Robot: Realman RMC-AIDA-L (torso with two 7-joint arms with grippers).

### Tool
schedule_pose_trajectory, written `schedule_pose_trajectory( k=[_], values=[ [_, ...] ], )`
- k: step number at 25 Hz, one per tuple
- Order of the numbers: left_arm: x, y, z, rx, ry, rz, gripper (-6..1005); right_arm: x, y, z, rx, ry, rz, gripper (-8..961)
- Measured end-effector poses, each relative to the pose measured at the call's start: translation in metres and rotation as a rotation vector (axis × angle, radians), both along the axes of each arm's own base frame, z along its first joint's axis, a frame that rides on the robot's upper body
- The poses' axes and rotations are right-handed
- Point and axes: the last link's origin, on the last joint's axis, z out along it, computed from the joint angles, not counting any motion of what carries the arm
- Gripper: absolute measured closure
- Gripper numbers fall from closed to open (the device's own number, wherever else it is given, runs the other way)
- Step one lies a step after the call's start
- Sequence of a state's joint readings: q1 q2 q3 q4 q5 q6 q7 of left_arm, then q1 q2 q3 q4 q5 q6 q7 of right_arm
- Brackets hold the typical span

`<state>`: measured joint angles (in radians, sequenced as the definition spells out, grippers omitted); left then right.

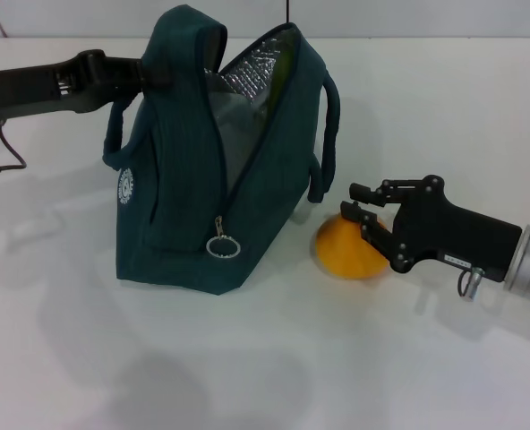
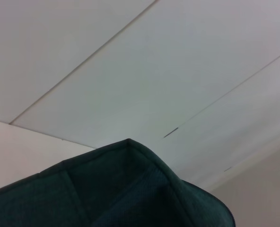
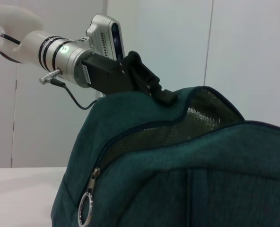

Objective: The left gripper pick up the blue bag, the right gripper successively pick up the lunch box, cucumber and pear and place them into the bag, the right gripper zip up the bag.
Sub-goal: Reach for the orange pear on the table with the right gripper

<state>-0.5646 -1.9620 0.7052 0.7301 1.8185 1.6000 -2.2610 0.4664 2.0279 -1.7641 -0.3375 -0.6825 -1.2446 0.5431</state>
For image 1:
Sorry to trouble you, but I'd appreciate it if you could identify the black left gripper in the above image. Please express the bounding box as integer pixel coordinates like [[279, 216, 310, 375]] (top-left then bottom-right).
[[0, 49, 177, 123]]

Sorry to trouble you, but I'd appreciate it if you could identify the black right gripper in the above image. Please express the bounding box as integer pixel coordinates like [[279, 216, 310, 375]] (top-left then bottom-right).
[[339, 174, 524, 284]]

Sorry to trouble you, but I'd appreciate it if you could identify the yellow orange pear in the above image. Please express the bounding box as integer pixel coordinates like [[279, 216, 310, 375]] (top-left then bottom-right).
[[314, 212, 390, 281]]

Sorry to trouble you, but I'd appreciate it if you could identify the dark teal insulated lunch bag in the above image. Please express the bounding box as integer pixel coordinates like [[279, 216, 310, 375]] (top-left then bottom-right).
[[101, 4, 342, 297]]

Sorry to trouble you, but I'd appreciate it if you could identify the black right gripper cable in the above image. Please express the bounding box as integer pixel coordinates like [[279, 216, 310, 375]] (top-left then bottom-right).
[[456, 263, 486, 300]]

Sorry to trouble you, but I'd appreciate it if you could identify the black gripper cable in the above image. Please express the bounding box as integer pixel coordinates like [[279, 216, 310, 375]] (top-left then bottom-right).
[[456, 263, 486, 300], [0, 118, 27, 178]]

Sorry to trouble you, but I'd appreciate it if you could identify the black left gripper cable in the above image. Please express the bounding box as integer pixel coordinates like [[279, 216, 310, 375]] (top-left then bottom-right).
[[0, 118, 27, 178]]

